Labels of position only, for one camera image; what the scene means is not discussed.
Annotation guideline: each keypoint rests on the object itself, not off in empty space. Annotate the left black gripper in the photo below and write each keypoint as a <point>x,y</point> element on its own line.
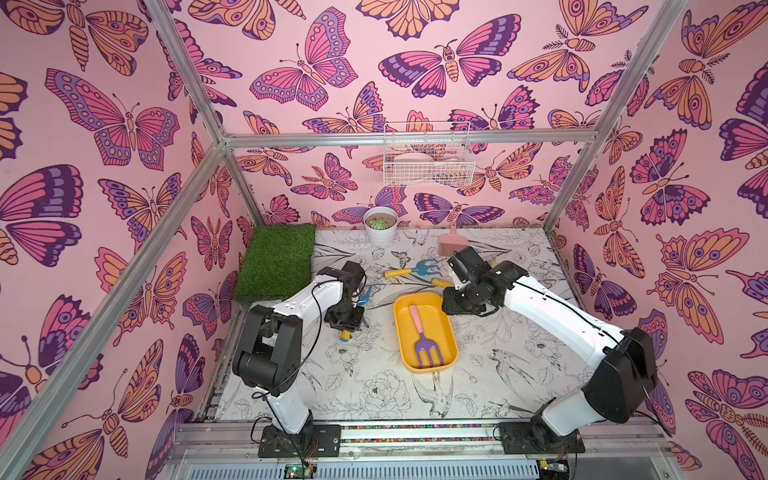
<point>353,325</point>

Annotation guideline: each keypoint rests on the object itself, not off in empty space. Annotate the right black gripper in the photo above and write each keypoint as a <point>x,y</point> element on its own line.
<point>459,301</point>

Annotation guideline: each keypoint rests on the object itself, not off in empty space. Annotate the blue rake yellow handle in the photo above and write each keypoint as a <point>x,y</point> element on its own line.
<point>364,298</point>

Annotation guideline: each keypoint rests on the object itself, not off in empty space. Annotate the yellow plastic storage tray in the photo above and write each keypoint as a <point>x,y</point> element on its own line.
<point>437,326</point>

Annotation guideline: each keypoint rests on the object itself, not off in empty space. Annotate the blue fork yellow handle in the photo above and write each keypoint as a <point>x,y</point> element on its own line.
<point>441,283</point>
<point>424,268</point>

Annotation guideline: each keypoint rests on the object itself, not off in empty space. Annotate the purple rake pink handle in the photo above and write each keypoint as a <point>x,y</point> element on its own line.
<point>426,349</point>

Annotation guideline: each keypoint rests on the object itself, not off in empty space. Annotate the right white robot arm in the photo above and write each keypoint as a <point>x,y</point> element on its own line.
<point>623,361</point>

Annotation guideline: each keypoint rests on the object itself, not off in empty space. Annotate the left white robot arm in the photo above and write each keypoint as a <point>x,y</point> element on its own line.
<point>268,357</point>

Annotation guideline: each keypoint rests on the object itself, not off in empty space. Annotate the pink hand brush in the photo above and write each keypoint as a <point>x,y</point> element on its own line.
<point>451,242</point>

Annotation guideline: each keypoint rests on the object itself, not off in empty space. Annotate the green artificial grass mat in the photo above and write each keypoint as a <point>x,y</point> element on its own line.
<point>276,264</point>

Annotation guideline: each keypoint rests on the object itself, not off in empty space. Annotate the white pot with succulent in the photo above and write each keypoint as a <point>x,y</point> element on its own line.
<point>380,225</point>

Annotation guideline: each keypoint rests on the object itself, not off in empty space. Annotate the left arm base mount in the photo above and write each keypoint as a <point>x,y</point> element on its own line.
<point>317,441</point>

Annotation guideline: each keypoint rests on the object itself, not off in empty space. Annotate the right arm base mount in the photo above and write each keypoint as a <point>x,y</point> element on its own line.
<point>528,438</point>

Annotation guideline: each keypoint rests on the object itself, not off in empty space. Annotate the white wire wall basket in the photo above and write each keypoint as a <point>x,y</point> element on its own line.
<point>427,158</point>

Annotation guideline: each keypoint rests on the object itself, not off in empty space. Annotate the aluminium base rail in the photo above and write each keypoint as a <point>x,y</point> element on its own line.
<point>451,449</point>

